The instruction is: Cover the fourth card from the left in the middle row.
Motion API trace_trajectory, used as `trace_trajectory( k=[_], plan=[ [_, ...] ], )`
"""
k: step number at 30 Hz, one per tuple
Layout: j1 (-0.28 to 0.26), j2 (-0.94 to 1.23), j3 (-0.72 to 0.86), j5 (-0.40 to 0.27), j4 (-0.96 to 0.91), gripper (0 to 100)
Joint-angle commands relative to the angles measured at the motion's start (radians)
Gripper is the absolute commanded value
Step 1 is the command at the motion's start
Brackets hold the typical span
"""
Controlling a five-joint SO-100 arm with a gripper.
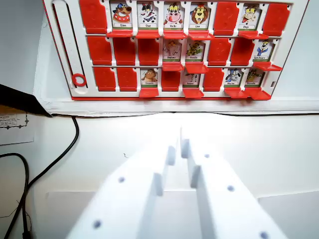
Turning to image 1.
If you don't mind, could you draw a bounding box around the red and white game board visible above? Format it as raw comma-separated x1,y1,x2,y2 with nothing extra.
41,0,310,102

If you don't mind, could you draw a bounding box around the white printed paper sheet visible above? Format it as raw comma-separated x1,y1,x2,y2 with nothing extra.
0,112,35,146

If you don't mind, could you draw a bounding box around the thick black cable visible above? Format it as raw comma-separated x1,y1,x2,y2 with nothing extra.
3,115,80,239

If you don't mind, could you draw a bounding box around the thin black cable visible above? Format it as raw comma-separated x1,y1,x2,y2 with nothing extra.
51,111,319,118

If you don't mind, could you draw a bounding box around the looped black cable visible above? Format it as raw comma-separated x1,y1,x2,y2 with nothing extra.
0,152,34,239

